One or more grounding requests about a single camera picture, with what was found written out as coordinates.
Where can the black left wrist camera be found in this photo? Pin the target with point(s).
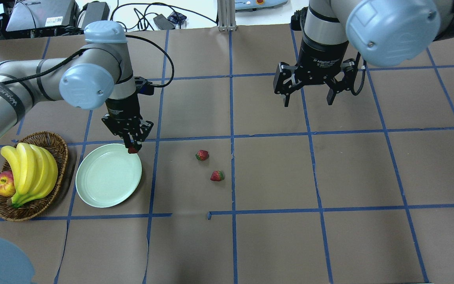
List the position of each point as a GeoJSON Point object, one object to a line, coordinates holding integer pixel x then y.
{"type": "Point", "coordinates": [143, 86]}

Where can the black power adapter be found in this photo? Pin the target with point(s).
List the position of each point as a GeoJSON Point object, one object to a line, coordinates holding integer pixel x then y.
{"type": "Point", "coordinates": [163, 23]}

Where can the blue teach pendant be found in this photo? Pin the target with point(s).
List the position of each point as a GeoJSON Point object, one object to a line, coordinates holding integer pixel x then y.
{"type": "Point", "coordinates": [254, 5]}

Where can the light green plate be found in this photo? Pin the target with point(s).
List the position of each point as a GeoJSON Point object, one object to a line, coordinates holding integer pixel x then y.
{"type": "Point", "coordinates": [108, 175]}

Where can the woven wicker basket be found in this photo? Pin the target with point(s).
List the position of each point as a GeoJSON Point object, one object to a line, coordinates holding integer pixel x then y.
{"type": "Point", "coordinates": [55, 144]}

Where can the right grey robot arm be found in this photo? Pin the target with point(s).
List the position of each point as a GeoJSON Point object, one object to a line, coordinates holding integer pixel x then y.
{"type": "Point", "coordinates": [340, 37]}

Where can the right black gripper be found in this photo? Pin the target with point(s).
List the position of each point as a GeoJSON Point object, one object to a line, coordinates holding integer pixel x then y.
{"type": "Point", "coordinates": [323, 56]}

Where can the red yellow apple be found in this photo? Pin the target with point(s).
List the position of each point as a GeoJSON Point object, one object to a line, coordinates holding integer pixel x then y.
{"type": "Point", "coordinates": [7, 186]}

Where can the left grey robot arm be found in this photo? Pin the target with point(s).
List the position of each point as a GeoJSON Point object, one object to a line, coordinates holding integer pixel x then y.
{"type": "Point", "coordinates": [99, 73]}

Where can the aluminium frame post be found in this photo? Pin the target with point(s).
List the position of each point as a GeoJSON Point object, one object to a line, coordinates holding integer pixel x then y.
{"type": "Point", "coordinates": [226, 15]}

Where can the yellow banana bunch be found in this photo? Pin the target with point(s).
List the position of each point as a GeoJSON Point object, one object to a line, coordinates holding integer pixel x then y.
{"type": "Point", "coordinates": [35, 172]}

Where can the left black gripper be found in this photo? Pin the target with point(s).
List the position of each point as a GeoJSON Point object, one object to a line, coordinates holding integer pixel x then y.
{"type": "Point", "coordinates": [123, 107]}

